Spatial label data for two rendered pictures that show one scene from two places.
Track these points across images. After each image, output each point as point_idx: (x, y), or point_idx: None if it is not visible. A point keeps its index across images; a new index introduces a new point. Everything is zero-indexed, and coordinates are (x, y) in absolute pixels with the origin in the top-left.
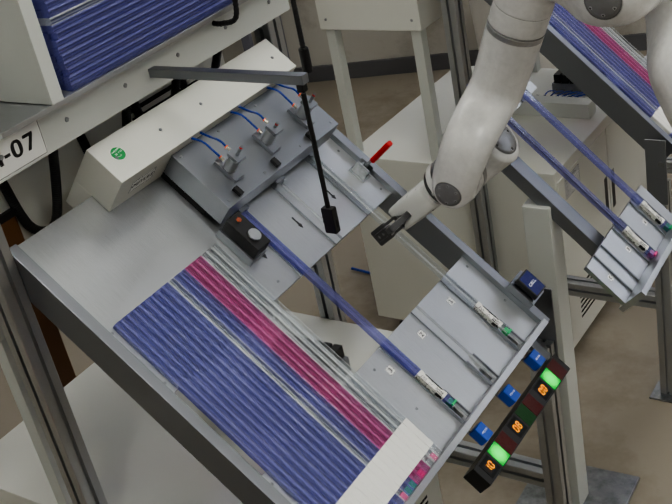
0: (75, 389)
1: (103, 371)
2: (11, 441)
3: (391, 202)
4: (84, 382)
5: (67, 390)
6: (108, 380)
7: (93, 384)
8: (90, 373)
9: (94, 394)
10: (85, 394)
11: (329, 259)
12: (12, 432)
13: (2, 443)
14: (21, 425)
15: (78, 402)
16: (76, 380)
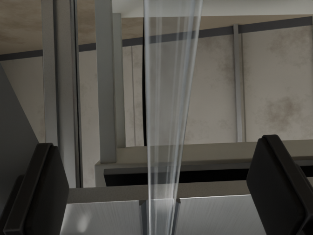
0: (247, 11)
1: (223, 9)
2: (308, 10)
3: (19, 168)
4: (238, 11)
5: (248, 13)
6: (235, 4)
7: (241, 7)
8: (227, 12)
9: (254, 3)
10: (254, 6)
11: (50, 1)
12: (296, 13)
13: (309, 12)
14: (289, 13)
15: (264, 5)
16: (235, 14)
